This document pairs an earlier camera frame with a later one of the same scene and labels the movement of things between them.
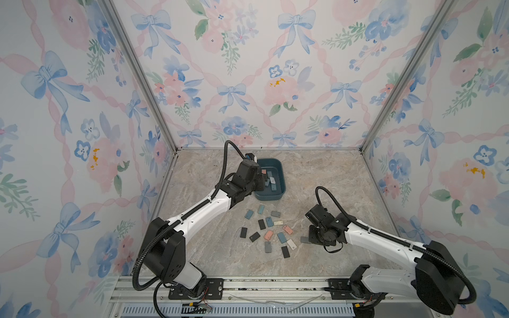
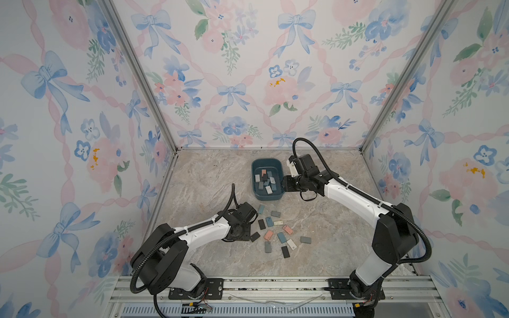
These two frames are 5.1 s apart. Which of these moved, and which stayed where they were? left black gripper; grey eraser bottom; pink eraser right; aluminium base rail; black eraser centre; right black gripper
Moved: left black gripper; right black gripper
Stayed: aluminium base rail; black eraser centre; grey eraser bottom; pink eraser right
